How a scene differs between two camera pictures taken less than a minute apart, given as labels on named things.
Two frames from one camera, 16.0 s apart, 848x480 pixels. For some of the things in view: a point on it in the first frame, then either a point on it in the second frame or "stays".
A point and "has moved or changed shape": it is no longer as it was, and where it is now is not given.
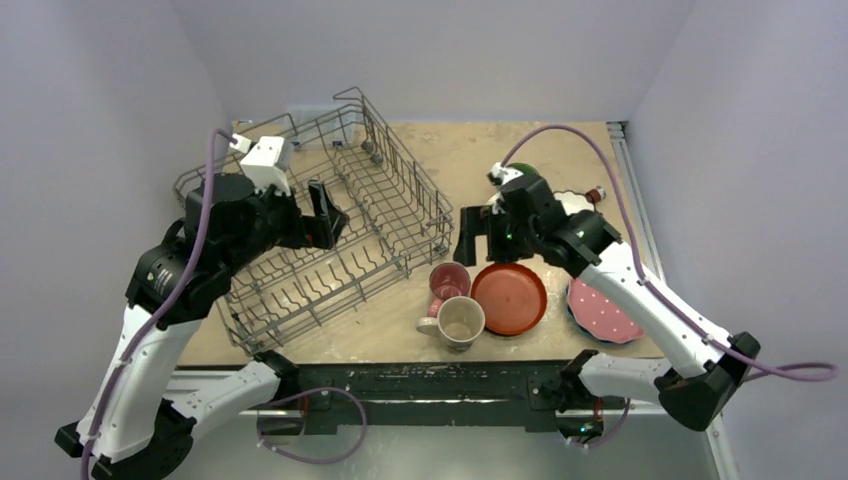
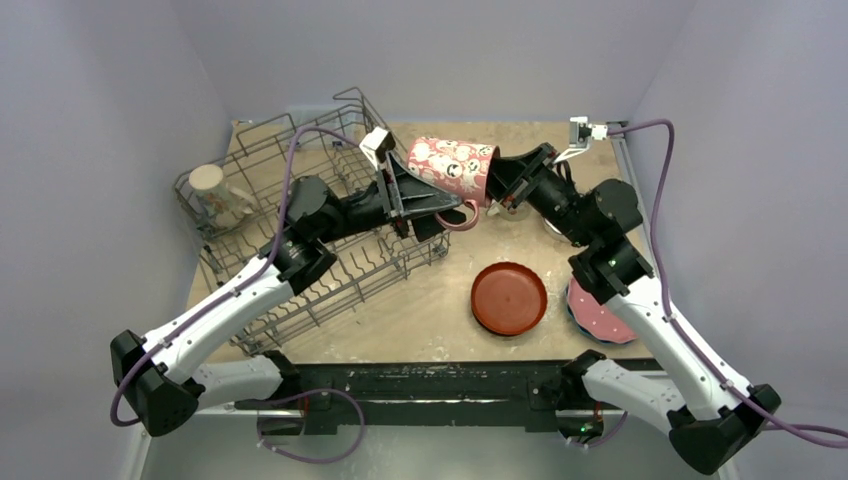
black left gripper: (323, 229) → (411, 196)
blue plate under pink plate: (583, 328) stays
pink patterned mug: (447, 280) → (458, 169)
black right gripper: (490, 229) → (525, 176)
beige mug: (459, 323) has moved or changed shape
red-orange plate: (514, 297) stays
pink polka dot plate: (601, 316) stays
